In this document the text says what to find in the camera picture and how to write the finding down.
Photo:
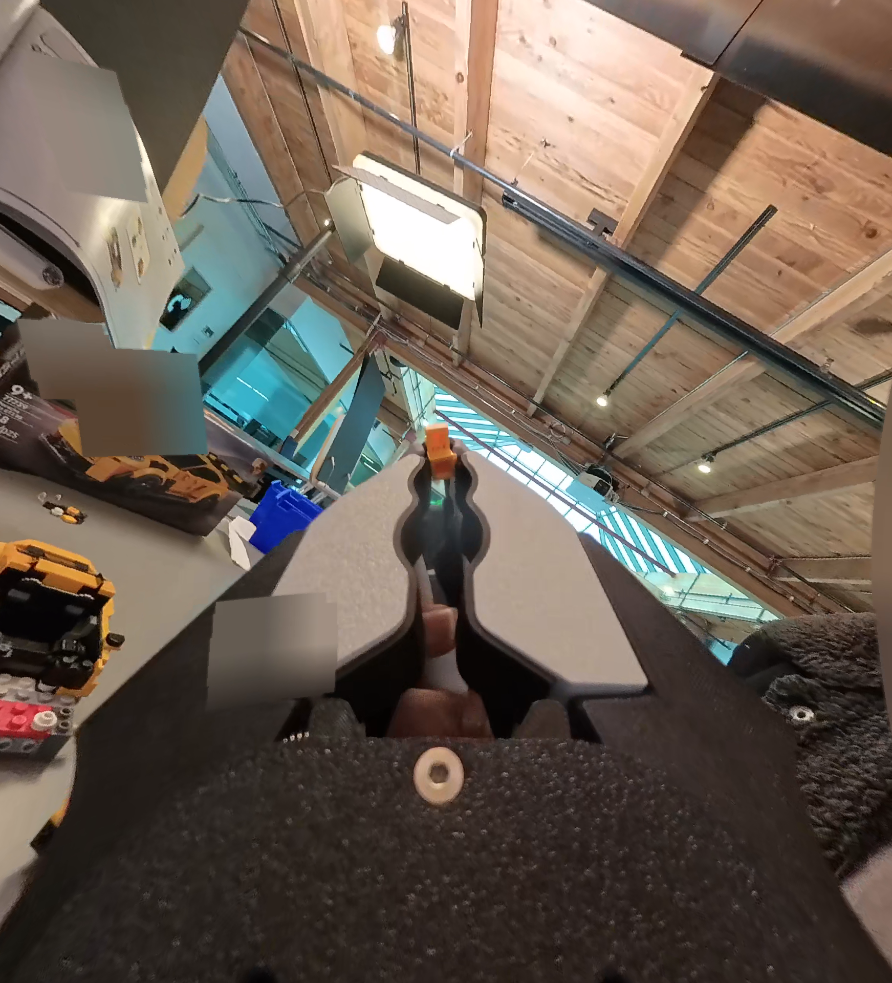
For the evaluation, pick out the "small orange lego brick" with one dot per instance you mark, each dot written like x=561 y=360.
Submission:
x=439 y=445

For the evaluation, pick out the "white paper scrap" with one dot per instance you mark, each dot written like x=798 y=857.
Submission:
x=240 y=541

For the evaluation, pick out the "beige sweatshirt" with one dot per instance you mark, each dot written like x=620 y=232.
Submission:
x=891 y=906

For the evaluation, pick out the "wall sign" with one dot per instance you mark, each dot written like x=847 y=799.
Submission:
x=183 y=299

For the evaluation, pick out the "black lego set box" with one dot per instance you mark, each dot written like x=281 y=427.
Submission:
x=146 y=476

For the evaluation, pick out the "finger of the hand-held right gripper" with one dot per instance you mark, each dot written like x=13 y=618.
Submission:
x=426 y=580

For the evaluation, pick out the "blue plastic bin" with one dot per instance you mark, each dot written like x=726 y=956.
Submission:
x=284 y=511

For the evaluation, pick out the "small orange black lego assembly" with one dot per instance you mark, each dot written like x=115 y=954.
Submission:
x=66 y=511

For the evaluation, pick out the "grey divider panel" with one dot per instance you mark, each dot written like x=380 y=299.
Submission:
x=353 y=430

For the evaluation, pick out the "person's right hand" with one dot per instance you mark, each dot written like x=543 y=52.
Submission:
x=434 y=714

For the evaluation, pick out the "orange lego car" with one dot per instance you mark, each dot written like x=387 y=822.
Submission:
x=31 y=568

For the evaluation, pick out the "ceiling light panel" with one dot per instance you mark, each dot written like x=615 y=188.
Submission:
x=423 y=223

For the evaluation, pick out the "white instruction booklet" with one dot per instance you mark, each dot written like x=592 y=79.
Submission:
x=158 y=230

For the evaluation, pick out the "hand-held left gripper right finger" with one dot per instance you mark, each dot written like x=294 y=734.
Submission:
x=561 y=599

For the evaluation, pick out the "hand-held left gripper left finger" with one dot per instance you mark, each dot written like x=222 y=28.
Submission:
x=353 y=537

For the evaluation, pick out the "ceiling-mounted device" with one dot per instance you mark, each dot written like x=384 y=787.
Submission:
x=599 y=482

